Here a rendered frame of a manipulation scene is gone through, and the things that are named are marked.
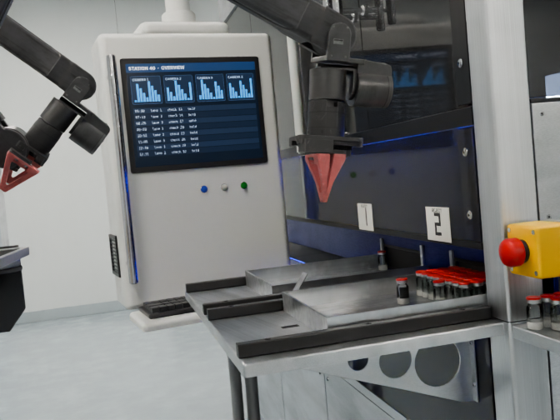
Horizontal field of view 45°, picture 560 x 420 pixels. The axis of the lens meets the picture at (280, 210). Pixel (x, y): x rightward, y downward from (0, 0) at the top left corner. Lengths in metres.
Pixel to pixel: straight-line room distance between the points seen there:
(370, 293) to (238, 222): 0.73
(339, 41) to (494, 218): 0.35
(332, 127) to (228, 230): 0.96
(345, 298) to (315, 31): 0.52
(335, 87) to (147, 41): 0.97
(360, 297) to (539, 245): 0.44
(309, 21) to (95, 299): 5.65
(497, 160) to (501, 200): 0.06
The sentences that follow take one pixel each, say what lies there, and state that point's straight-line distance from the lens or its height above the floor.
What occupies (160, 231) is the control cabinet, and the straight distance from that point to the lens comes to 1.87.
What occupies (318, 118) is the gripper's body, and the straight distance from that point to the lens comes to 1.02.
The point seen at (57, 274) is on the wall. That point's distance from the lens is 6.49.
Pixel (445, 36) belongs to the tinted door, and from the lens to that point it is 1.17.
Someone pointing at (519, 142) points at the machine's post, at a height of 1.15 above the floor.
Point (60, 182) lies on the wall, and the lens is 6.45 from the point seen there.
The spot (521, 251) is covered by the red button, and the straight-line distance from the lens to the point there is 0.97.
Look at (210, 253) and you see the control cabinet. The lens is 1.91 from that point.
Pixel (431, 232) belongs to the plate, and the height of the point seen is 1.00.
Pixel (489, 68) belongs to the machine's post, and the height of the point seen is 1.26.
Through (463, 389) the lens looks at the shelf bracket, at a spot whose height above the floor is 0.75.
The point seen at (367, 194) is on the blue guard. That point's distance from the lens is 1.49.
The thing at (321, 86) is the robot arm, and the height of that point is 1.26.
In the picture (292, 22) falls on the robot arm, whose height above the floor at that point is 1.35.
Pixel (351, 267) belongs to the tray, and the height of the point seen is 0.89.
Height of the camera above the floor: 1.13
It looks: 3 degrees down
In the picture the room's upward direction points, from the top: 5 degrees counter-clockwise
